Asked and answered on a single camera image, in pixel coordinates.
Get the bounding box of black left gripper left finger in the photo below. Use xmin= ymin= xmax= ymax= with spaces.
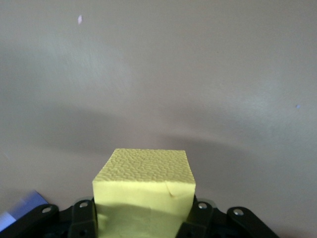
xmin=0 ymin=199 xmax=100 ymax=238

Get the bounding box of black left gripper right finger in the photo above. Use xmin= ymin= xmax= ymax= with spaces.
xmin=174 ymin=195 xmax=280 ymax=238

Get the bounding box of yellow foam cube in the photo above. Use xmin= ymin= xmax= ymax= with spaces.
xmin=92 ymin=148 xmax=196 ymax=238

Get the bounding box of purple foam cube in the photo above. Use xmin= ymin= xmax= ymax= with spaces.
xmin=0 ymin=189 xmax=48 ymax=228

